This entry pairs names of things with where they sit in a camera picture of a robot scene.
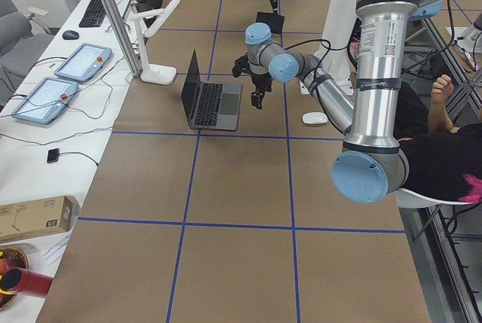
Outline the black mouse pad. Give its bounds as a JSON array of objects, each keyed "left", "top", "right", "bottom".
[{"left": 256, "top": 11, "right": 285, "bottom": 35}]

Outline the grey laptop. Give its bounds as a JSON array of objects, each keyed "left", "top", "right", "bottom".
[{"left": 181, "top": 50, "right": 242, "bottom": 131}]

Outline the white computer mouse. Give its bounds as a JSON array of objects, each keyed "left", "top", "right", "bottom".
[{"left": 302, "top": 111, "right": 328, "bottom": 125}]

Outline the white desk lamp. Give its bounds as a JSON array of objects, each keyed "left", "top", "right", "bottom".
[{"left": 129, "top": 0, "right": 181, "bottom": 85}]

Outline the black desk mouse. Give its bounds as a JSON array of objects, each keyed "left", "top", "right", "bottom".
[{"left": 62, "top": 30, "right": 80, "bottom": 41}]

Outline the cardboard lamp box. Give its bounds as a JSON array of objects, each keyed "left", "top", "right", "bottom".
[{"left": 1, "top": 196, "right": 79, "bottom": 243}]

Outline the upper teach pendant tablet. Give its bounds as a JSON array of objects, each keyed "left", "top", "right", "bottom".
[{"left": 54, "top": 43, "right": 112, "bottom": 83}]

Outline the teach pendant tablet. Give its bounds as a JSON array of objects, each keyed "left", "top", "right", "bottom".
[
  {"left": 54, "top": 43, "right": 112, "bottom": 83},
  {"left": 11, "top": 78, "right": 79, "bottom": 125}
]

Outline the black keyboard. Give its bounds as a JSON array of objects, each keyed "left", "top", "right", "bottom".
[{"left": 78, "top": 0, "right": 106, "bottom": 28}]

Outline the white chair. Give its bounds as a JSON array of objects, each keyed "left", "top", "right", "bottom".
[{"left": 393, "top": 188, "right": 473, "bottom": 209}]

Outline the seated person in black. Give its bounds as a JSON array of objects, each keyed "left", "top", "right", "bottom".
[{"left": 393, "top": 75, "right": 481, "bottom": 203}]

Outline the lower teach pendant tablet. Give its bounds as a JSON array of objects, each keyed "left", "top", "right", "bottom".
[{"left": 11, "top": 78, "right": 79, "bottom": 125}]

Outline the small black puck device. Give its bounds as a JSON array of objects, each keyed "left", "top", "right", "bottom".
[{"left": 47, "top": 148, "right": 60, "bottom": 163}]

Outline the woven fruit basket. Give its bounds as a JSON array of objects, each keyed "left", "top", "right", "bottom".
[{"left": 1, "top": 247, "right": 29, "bottom": 310}]

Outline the red cylinder bottle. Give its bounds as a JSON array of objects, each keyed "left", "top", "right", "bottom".
[{"left": 1, "top": 267, "right": 53, "bottom": 298}]

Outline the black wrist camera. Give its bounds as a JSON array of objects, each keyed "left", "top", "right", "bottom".
[{"left": 232, "top": 54, "right": 249, "bottom": 78}]

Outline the aluminium frame post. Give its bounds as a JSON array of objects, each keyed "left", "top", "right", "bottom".
[{"left": 101, "top": 0, "right": 141, "bottom": 77}]

